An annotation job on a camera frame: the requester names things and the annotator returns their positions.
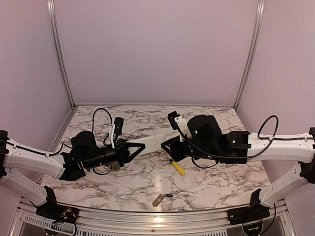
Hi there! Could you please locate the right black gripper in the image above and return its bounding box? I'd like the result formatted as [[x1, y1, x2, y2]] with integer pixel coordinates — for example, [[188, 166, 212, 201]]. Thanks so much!
[[161, 135, 219, 162]]

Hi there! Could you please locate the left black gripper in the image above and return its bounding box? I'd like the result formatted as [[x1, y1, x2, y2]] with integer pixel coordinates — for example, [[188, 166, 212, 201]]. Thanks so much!
[[83, 139, 146, 170]]

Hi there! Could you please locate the yellow handle screwdriver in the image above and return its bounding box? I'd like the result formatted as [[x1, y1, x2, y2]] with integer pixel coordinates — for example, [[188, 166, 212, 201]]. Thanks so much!
[[169, 159, 186, 176]]

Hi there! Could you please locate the grey battery compartment cover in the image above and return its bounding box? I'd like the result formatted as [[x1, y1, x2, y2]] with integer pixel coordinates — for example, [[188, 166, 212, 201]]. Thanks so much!
[[152, 194, 165, 207]]

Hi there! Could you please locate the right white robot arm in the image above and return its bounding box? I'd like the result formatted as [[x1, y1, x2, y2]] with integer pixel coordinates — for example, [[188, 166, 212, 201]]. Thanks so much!
[[161, 112, 315, 220]]

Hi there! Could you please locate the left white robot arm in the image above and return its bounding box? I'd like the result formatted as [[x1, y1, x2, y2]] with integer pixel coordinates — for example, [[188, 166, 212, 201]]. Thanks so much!
[[0, 130, 146, 219]]

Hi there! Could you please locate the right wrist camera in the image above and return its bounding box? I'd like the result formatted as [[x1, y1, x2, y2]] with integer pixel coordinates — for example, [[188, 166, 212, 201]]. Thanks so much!
[[167, 111, 191, 142]]

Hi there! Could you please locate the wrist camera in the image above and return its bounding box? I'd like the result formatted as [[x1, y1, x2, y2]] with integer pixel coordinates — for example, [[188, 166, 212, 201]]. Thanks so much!
[[109, 117, 124, 148], [167, 111, 191, 142]]

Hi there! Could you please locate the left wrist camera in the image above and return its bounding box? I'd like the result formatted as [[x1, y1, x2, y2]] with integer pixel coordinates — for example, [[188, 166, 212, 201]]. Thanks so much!
[[109, 117, 124, 148]]

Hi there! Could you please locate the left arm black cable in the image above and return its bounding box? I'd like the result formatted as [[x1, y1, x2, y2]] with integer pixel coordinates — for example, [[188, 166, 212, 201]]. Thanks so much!
[[50, 108, 113, 158]]

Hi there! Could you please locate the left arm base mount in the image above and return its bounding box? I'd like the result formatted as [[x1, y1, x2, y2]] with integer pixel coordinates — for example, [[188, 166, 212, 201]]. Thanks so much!
[[36, 186, 79, 224]]

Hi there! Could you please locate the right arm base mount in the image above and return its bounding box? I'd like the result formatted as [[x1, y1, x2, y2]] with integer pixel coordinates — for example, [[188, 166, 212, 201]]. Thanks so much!
[[227, 189, 270, 225]]

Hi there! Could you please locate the front aluminium table rail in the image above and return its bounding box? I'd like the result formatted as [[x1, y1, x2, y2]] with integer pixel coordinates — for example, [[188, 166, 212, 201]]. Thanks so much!
[[17, 196, 291, 236]]

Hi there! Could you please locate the left aluminium frame post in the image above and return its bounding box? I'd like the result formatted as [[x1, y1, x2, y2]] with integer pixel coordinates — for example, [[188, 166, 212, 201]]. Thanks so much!
[[47, 0, 76, 110]]

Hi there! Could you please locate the aluminium frame post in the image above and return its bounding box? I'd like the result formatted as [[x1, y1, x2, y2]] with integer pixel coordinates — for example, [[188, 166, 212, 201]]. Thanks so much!
[[233, 0, 266, 111], [47, 0, 76, 110]]

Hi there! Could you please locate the right aluminium frame post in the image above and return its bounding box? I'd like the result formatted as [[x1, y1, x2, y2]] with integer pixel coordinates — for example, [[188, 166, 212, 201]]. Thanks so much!
[[233, 0, 266, 111]]

